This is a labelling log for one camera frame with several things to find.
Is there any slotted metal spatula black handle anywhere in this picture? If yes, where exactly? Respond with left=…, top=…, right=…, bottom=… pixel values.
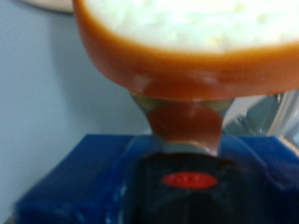
left=129, top=90, right=281, bottom=224

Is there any white bread slice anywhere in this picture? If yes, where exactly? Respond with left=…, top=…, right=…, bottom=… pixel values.
left=73, top=0, right=299, bottom=102

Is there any blue printed grip block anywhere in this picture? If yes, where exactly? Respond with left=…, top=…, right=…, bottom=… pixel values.
left=13, top=133, right=299, bottom=224

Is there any round wooden board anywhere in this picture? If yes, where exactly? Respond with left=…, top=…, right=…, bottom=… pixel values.
left=21, top=0, right=76, bottom=13

